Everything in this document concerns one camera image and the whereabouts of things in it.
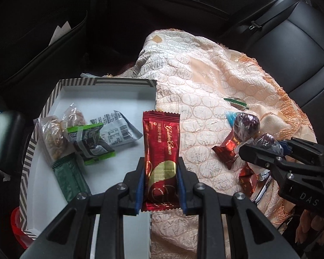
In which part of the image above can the black green snack packet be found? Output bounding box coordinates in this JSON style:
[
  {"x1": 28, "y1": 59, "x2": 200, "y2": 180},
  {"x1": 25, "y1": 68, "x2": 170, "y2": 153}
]
[{"x1": 64, "y1": 122, "x2": 116, "y2": 166}]

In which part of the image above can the small red snack packet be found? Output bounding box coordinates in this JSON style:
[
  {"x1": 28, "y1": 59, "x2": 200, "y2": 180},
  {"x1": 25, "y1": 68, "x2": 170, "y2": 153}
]
[
  {"x1": 211, "y1": 134, "x2": 245, "y2": 171},
  {"x1": 238, "y1": 164, "x2": 259, "y2": 198}
]

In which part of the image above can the black seat belt strap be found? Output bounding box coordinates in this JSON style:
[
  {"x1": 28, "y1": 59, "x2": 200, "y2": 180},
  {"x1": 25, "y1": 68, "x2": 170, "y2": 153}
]
[{"x1": 226, "y1": 0, "x2": 301, "y2": 41}]

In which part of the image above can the small green candy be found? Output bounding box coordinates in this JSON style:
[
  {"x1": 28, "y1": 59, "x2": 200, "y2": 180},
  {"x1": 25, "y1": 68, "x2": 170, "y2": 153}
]
[{"x1": 223, "y1": 96, "x2": 248, "y2": 110}]

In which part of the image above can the dark candy ball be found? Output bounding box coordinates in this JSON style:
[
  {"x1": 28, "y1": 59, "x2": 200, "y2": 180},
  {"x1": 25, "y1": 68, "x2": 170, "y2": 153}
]
[
  {"x1": 232, "y1": 112, "x2": 261, "y2": 141},
  {"x1": 254, "y1": 133, "x2": 283, "y2": 155}
]

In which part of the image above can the peach patterned blanket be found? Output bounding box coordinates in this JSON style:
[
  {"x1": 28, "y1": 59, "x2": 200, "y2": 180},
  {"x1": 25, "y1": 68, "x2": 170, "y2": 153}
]
[{"x1": 116, "y1": 28, "x2": 318, "y2": 259}]

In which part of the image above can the small clear bag of nuts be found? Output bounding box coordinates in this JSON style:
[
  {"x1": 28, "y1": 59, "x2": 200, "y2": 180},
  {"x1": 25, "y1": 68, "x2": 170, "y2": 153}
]
[{"x1": 60, "y1": 103, "x2": 87, "y2": 128}]

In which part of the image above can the black front car seat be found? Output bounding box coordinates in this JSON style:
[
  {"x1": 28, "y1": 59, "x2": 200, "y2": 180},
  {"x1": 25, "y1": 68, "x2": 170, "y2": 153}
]
[{"x1": 0, "y1": 0, "x2": 99, "y2": 115}]

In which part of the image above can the large clear bag of nuts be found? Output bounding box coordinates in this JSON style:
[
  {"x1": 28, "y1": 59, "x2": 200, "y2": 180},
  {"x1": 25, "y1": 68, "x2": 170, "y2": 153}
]
[{"x1": 33, "y1": 114, "x2": 71, "y2": 166}]

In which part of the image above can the black car door panel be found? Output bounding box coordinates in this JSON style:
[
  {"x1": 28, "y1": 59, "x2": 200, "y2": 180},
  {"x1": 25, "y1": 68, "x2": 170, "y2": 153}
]
[{"x1": 91, "y1": 0, "x2": 283, "y2": 47}]

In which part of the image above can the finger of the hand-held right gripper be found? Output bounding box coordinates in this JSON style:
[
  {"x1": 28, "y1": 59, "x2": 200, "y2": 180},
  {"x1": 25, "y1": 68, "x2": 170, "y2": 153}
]
[
  {"x1": 281, "y1": 137, "x2": 324, "y2": 174},
  {"x1": 238, "y1": 143, "x2": 295, "y2": 193}
]

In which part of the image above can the black car seat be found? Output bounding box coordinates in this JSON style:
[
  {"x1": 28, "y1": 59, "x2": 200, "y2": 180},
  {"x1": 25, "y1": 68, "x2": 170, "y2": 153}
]
[
  {"x1": 0, "y1": 0, "x2": 99, "y2": 115},
  {"x1": 218, "y1": 0, "x2": 324, "y2": 110}
]

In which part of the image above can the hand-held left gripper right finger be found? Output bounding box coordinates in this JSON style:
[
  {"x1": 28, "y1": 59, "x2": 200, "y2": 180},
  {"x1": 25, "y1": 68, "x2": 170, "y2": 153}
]
[{"x1": 178, "y1": 157, "x2": 301, "y2": 259}]

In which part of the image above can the red plastic item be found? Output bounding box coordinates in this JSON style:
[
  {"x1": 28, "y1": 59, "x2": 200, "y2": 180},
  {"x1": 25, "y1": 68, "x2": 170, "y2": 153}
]
[{"x1": 11, "y1": 206, "x2": 31, "y2": 249}]

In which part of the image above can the dark green snack packet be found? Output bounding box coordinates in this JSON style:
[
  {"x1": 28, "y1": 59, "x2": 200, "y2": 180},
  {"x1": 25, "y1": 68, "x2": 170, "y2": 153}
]
[{"x1": 51, "y1": 156, "x2": 92, "y2": 203}]

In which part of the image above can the crumpled clear plastic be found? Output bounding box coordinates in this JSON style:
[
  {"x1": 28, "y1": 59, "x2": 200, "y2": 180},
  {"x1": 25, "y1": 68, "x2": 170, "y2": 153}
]
[{"x1": 80, "y1": 72, "x2": 117, "y2": 79}]

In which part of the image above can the person's right hand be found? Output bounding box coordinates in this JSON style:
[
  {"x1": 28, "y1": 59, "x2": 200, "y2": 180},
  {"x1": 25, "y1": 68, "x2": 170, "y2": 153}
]
[{"x1": 296, "y1": 213, "x2": 324, "y2": 249}]

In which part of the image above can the black centre armrest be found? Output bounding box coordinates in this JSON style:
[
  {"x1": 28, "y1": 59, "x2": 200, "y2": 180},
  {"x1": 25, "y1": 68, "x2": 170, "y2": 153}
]
[{"x1": 0, "y1": 110, "x2": 27, "y2": 166}]

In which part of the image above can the blue white candy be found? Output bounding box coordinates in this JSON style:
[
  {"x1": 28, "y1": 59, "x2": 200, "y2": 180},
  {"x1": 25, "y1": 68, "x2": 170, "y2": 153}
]
[{"x1": 224, "y1": 110, "x2": 237, "y2": 128}]

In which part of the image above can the striped cardboard box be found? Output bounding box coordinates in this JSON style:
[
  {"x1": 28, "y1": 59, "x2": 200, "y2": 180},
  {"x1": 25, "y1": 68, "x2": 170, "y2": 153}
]
[{"x1": 18, "y1": 76, "x2": 159, "y2": 259}]

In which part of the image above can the long red gold snack packet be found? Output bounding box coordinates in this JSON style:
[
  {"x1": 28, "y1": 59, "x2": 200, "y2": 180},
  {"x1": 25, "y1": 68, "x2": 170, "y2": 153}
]
[{"x1": 140, "y1": 109, "x2": 182, "y2": 213}]

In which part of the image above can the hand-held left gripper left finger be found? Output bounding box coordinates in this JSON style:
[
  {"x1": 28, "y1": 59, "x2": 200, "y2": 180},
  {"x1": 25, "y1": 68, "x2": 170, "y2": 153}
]
[{"x1": 20, "y1": 163, "x2": 147, "y2": 259}]

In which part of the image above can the white paper in seat pocket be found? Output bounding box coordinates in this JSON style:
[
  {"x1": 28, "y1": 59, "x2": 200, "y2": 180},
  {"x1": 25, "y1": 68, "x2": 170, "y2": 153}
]
[{"x1": 49, "y1": 20, "x2": 72, "y2": 45}]

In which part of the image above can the black rear car seat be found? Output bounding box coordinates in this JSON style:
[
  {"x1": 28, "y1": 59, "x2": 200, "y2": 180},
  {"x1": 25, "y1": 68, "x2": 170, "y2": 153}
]
[{"x1": 218, "y1": 0, "x2": 324, "y2": 110}]

